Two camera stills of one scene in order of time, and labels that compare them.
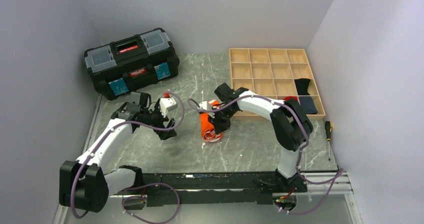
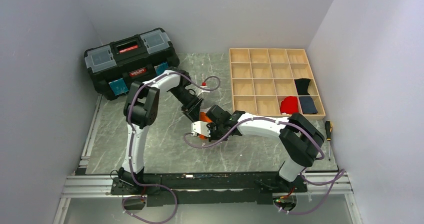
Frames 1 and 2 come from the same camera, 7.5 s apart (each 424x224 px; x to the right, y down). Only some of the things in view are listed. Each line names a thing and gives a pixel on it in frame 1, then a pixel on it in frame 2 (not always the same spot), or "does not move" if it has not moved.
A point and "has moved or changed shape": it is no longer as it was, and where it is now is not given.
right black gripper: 219,125 → 212,137
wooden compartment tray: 271,73 does not move
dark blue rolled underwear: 308,105 does not move
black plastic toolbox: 123,66 does not move
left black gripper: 166,134 → 193,108
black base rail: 210,190 does not move
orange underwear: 208,130 has moved or changed shape
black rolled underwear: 302,85 does not move
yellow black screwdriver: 328,127 does not move
